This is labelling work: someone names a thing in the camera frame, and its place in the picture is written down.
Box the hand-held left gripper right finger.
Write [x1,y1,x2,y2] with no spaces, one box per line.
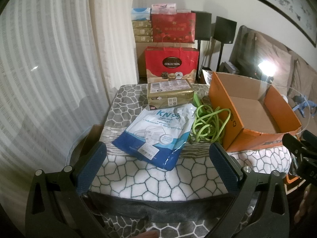
[209,142,290,238]

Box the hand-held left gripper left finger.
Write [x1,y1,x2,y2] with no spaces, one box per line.
[25,141,107,238]

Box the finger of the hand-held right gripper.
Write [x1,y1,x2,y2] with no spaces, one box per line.
[282,132,306,155]
[301,130,317,152]

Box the green cable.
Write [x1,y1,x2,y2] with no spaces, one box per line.
[189,104,232,144]

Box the green power bank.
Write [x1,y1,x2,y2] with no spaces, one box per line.
[194,92,207,118]

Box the orange cardboard box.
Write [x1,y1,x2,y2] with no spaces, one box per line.
[207,71,303,152]

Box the blue white mask packet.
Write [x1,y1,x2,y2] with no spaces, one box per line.
[112,103,196,171]

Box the gold tissue pack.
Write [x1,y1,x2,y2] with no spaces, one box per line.
[146,79,195,111]

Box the blue toy figure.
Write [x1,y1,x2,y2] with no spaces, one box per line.
[292,95,317,117]

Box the brown sofa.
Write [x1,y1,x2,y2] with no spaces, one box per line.
[229,25,317,129]

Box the portable lamp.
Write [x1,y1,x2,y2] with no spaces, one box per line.
[258,61,276,78]

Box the brown sofa cushion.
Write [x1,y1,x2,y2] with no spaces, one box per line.
[255,33,294,80]

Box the small white blue box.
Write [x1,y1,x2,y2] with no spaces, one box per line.
[223,62,239,74]

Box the black speaker stand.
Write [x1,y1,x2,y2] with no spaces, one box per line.
[216,43,225,72]
[197,40,207,67]

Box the white curtain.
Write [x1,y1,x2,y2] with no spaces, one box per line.
[0,0,134,204]

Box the red gift bag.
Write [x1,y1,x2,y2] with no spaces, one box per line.
[145,36,200,83]

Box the black speaker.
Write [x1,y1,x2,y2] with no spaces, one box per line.
[191,11,212,40]
[213,16,237,44]

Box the gold flat box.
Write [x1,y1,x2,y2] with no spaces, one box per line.
[134,35,153,43]
[133,27,153,36]
[132,20,153,28]

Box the red gift box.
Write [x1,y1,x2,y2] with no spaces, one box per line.
[151,12,196,42]

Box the blue white tissue pack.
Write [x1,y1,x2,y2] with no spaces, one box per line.
[130,7,151,21]

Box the pink tissue pack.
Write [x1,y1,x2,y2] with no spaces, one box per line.
[151,3,177,15]

